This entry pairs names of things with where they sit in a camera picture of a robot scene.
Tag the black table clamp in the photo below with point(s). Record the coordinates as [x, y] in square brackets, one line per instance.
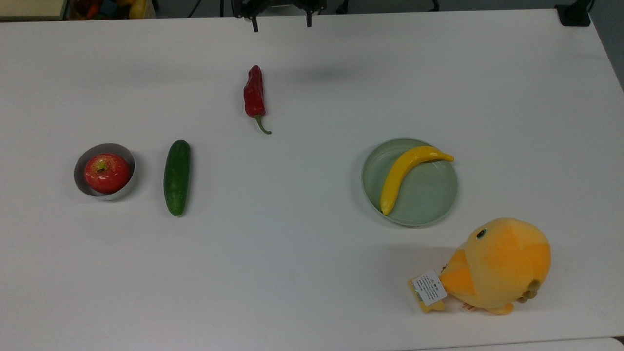
[574, 13]

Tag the wooden board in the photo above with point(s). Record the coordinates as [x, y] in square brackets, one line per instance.
[31, 9]

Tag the white paper plush tag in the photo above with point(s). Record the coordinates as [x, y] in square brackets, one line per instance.
[429, 287]

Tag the green cucumber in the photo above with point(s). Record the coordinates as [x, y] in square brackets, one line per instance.
[177, 178]

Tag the yellow banana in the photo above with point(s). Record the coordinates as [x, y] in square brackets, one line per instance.
[402, 170]

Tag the red apple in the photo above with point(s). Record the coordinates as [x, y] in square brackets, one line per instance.
[107, 173]

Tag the yellow orange plush chick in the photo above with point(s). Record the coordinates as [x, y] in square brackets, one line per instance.
[502, 263]

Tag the green plastic plate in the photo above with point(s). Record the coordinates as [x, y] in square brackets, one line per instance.
[426, 195]

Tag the small metal bowl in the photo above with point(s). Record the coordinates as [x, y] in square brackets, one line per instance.
[126, 153]

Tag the red chili pepper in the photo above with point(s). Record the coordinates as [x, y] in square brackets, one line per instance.
[254, 92]

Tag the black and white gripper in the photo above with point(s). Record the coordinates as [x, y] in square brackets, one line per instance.
[278, 4]

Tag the box of colourful toys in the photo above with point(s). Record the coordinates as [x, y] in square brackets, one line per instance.
[109, 9]

